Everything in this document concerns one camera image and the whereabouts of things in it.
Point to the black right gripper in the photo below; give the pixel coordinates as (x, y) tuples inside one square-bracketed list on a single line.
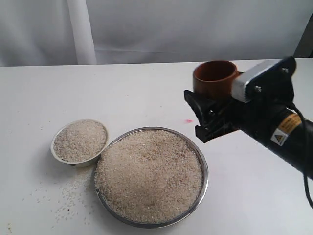
[(217, 118)]

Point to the brown wooden cup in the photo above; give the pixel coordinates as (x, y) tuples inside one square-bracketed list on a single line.
[(214, 79)]

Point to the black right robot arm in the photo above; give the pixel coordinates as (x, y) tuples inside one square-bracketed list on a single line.
[(292, 139)]

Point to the round steel rice tray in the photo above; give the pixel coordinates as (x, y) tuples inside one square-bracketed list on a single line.
[(151, 177)]

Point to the rice heap in tray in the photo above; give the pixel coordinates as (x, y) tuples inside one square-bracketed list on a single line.
[(149, 176)]

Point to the white rice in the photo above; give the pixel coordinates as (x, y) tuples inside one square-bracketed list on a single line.
[(80, 140)]

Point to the cream ceramic bowl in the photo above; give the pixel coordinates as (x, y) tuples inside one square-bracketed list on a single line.
[(79, 143)]

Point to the spilled rice grains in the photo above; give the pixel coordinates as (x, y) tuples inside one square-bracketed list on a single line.
[(68, 200)]

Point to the white vertical pole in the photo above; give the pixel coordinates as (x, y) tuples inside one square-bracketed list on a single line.
[(82, 34)]

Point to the white backdrop curtain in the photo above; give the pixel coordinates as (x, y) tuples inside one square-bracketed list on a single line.
[(39, 32)]

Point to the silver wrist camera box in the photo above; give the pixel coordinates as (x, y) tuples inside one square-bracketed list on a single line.
[(244, 85)]

